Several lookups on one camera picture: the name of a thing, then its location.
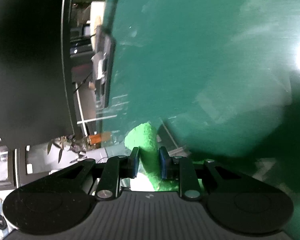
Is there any green cleaning cloth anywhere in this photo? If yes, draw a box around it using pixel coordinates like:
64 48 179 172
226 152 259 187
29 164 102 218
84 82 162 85
123 122 203 192

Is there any orange jar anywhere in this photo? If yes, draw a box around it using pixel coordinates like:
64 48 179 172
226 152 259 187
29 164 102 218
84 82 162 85
88 132 111 145

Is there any potted plant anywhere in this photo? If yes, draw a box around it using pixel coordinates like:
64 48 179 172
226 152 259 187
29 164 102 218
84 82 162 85
47 135 87 163

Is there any grey notepad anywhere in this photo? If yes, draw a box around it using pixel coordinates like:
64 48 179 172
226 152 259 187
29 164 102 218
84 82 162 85
91 51 106 80

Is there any black curved monitor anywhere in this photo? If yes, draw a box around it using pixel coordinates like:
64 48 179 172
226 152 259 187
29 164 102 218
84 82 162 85
0 0 78 150

